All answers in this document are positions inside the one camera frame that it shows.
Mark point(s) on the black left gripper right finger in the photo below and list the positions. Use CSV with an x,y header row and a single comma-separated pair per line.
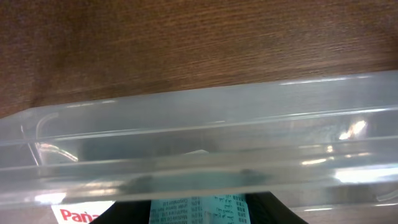
x,y
266,208

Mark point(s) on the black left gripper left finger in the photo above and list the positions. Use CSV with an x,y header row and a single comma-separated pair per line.
x,y
125,213

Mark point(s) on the white Panadol medicine box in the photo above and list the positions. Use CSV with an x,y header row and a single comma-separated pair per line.
x,y
80,213

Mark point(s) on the small gold-lidded jar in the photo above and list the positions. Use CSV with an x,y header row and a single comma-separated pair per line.
x,y
217,209

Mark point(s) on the clear plastic container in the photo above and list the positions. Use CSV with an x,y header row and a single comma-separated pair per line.
x,y
325,147

